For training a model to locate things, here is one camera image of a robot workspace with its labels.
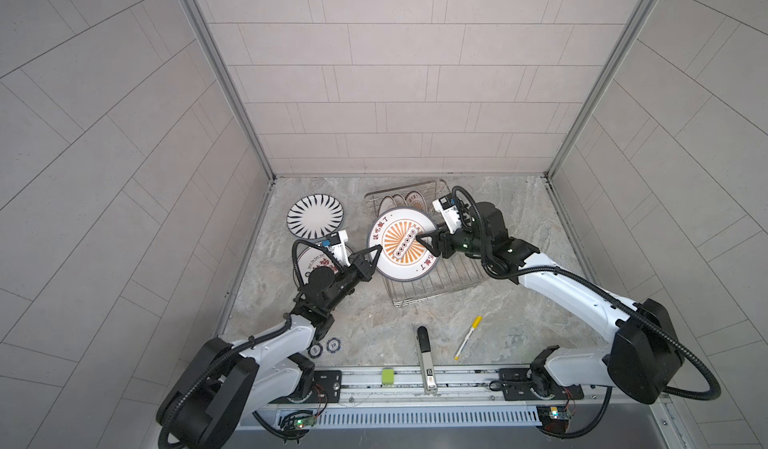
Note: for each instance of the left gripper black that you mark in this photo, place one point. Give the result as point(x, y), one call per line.
point(357, 270)

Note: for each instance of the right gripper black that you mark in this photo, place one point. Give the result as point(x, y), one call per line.
point(440, 236)

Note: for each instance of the orange sunburst plate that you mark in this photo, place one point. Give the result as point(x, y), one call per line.
point(400, 201)
point(402, 258)
point(387, 203)
point(311, 258)

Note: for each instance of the red text white plate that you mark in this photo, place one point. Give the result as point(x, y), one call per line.
point(414, 199)

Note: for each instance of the orange sunburst plate front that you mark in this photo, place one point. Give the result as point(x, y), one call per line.
point(387, 203)

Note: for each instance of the blue striped white plate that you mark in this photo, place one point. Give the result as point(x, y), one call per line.
point(315, 216)

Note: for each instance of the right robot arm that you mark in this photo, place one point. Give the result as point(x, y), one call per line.
point(642, 355)

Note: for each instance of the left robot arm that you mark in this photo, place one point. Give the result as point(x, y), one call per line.
point(213, 427)

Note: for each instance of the yellow white marker pen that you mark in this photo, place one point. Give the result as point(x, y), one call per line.
point(474, 325)

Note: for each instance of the green small block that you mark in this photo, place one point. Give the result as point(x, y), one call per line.
point(387, 376)

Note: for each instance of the black silver handheld tool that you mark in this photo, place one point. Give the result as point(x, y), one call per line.
point(426, 362)

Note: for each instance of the perforated vent strip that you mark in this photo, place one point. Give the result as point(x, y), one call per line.
point(427, 417)

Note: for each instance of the left green circuit board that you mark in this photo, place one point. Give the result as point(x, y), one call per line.
point(298, 421)

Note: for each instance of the green circuit board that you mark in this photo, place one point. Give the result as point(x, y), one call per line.
point(298, 421)
point(554, 419)

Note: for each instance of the right green circuit board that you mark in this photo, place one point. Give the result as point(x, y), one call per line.
point(554, 419)

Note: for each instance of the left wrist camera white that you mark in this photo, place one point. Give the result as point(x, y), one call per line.
point(336, 243)

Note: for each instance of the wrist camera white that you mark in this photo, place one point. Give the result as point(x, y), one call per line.
point(336, 243)
point(447, 208)

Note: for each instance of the metal wire dish rack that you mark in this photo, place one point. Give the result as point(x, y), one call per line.
point(453, 274)

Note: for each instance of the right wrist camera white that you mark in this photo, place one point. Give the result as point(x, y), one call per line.
point(447, 208)

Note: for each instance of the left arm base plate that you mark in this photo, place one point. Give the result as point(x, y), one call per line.
point(320, 386)

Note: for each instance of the aluminium front rail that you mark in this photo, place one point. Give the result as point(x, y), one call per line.
point(361, 386)

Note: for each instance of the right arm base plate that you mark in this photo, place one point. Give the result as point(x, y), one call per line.
point(523, 384)

